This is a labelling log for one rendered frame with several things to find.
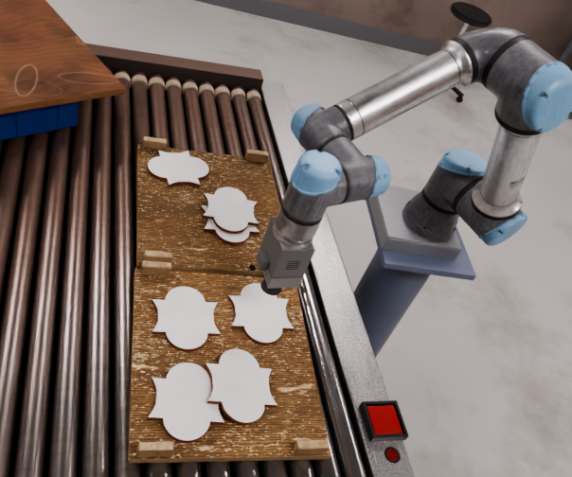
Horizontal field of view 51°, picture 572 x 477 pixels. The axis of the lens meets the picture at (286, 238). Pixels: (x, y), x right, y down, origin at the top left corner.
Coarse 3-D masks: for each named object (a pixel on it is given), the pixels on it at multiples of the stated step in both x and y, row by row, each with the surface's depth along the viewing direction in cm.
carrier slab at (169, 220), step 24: (144, 168) 147; (216, 168) 155; (240, 168) 158; (264, 168) 161; (144, 192) 141; (168, 192) 144; (192, 192) 146; (264, 192) 154; (144, 216) 136; (168, 216) 138; (192, 216) 140; (264, 216) 147; (144, 240) 131; (168, 240) 133; (192, 240) 135; (216, 240) 137; (192, 264) 130; (216, 264) 132; (240, 264) 134
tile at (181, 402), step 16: (176, 368) 110; (192, 368) 111; (160, 384) 107; (176, 384) 108; (192, 384) 108; (208, 384) 109; (160, 400) 104; (176, 400) 105; (192, 400) 106; (160, 416) 102; (176, 416) 103; (192, 416) 104; (208, 416) 105; (176, 432) 101; (192, 432) 102
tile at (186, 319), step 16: (176, 288) 123; (160, 304) 119; (176, 304) 120; (192, 304) 121; (208, 304) 122; (160, 320) 116; (176, 320) 117; (192, 320) 118; (208, 320) 119; (176, 336) 115; (192, 336) 116
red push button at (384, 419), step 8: (368, 408) 117; (376, 408) 118; (384, 408) 118; (392, 408) 119; (376, 416) 116; (384, 416) 117; (392, 416) 117; (376, 424) 115; (384, 424) 116; (392, 424) 116; (376, 432) 114; (384, 432) 115; (392, 432) 115; (400, 432) 115
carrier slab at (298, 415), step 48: (144, 288) 122; (192, 288) 125; (240, 288) 129; (288, 288) 133; (144, 336) 114; (240, 336) 120; (288, 336) 123; (144, 384) 107; (288, 384) 115; (144, 432) 101; (240, 432) 106; (288, 432) 108
